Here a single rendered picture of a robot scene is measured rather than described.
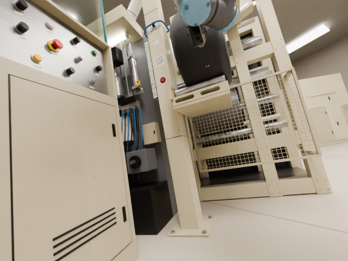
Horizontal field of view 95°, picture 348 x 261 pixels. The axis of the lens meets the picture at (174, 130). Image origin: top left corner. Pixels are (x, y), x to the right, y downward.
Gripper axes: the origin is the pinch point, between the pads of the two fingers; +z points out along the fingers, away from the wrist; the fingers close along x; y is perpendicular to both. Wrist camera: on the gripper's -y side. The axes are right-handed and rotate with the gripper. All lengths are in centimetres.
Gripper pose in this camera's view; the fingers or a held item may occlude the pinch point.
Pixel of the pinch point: (201, 46)
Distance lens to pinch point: 94.7
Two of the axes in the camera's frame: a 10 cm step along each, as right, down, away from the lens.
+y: -1.3, -9.5, 2.7
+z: 3.9, 2.0, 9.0
